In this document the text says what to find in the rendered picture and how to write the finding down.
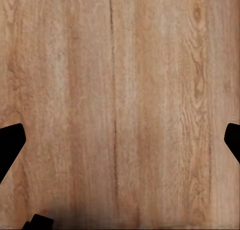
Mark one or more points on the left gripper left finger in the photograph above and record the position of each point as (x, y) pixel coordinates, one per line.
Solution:
(12, 140)

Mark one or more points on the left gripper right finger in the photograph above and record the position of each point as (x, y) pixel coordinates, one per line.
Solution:
(232, 139)

